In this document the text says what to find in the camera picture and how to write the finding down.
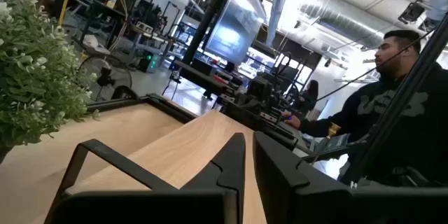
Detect black aluminium table frame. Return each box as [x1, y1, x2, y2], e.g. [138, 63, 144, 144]
[85, 12, 448, 186]

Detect green potted plant black pot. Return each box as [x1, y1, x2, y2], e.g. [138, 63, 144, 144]
[0, 0, 102, 164]

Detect computer monitor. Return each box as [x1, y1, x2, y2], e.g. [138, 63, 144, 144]
[181, 0, 267, 67]

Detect black floor fan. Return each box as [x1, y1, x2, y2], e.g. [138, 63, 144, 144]
[77, 54, 133, 102]

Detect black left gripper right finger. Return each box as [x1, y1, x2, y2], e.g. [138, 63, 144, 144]
[253, 131, 353, 224]

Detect person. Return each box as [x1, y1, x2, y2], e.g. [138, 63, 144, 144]
[297, 79, 320, 116]
[281, 29, 448, 186]

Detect wooden shelf black metal frame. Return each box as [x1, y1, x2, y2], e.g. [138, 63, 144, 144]
[45, 110, 269, 224]

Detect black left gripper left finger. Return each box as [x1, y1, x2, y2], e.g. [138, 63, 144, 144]
[181, 132, 246, 224]

